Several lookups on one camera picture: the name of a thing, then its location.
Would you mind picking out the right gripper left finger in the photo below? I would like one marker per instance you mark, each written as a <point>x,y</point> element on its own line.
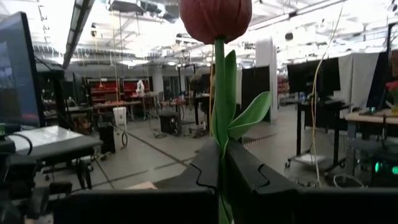
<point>174,205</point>

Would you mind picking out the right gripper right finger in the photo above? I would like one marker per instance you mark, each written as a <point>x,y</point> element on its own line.
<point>280,205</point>

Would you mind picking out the dark maroon artificial tulip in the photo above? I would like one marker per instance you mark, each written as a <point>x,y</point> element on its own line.
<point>217,18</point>

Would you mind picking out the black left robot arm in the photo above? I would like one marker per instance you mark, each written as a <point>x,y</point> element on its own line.
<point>18,174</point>

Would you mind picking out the black computer tower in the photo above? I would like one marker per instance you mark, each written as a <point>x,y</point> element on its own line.
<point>170,123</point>

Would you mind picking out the black box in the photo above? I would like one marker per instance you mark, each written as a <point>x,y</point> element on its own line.
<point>107,138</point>

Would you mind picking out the white bin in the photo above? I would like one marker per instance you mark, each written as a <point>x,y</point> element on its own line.
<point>119,115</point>

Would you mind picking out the black rolling cart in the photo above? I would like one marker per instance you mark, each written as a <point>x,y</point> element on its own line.
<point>323,105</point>

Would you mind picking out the wooden workbench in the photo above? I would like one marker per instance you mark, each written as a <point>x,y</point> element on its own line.
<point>370,117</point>

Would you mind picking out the black partition panel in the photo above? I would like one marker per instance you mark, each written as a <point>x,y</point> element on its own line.
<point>255,81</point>

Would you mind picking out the black screen on cart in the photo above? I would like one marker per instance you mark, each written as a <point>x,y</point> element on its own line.
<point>311,77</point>

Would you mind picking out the red shelving unit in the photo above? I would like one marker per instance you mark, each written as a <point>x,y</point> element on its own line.
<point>105,90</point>

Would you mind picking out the white curtain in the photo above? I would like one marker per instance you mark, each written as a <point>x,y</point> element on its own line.
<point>357,81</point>

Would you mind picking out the white building pillar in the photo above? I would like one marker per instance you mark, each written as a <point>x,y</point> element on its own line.
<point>265,51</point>

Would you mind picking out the red tulip bunch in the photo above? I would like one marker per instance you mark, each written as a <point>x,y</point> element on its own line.
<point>393,87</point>

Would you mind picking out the green translucent object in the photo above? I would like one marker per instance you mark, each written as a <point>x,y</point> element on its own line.
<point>2,130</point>

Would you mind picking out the long ceiling light fixture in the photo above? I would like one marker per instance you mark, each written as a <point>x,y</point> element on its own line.
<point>77,28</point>

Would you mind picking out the black computer monitor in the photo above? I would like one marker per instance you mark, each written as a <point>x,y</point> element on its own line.
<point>15,77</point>

